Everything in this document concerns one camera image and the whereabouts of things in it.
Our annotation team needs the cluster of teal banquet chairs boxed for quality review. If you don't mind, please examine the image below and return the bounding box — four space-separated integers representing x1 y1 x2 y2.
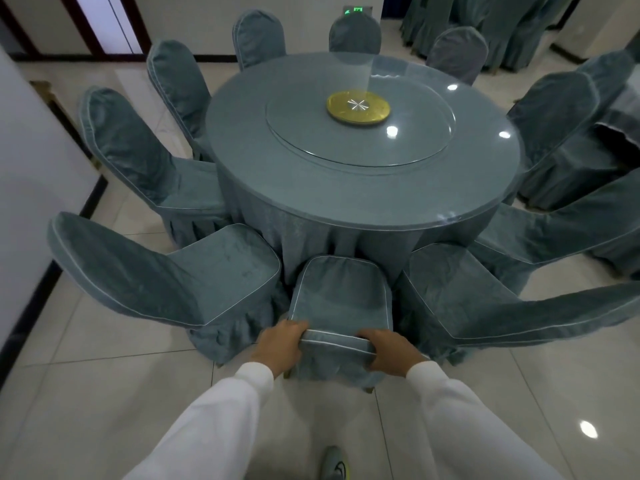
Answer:
399 0 583 71

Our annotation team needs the round teal table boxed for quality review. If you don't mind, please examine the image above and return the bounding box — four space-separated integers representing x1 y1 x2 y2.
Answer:
205 52 523 288

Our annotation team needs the person's left shoe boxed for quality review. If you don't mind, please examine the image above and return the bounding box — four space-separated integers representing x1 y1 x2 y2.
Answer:
319 445 351 480

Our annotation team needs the gold turntable hub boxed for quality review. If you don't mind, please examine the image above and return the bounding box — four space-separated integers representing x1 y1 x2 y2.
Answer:
326 89 391 128

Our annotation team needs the person's right hand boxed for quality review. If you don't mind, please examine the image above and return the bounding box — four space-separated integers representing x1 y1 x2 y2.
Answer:
355 328 431 379

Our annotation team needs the teal covered chair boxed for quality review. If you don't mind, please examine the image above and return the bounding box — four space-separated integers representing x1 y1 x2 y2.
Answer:
79 86 232 248
469 167 640 295
146 39 217 163
397 242 640 367
328 12 383 55
425 27 489 87
289 254 396 393
589 234 640 278
232 9 287 71
47 212 291 367
505 69 631 211
575 47 640 125

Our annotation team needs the person's left hand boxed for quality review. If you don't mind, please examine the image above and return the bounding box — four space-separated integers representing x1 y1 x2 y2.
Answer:
248 319 311 379

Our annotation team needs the person's right forearm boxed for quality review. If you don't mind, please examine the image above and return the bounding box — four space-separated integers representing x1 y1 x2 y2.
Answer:
405 360 566 480

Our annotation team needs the dark framed glass window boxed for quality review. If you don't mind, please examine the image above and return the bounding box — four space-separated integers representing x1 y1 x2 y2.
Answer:
59 0 152 58

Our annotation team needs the round glass turntable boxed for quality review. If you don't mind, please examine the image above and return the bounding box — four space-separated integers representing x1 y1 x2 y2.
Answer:
265 69 457 168

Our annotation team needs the person's left forearm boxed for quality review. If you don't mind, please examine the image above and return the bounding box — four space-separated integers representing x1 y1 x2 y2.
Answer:
122 362 276 480

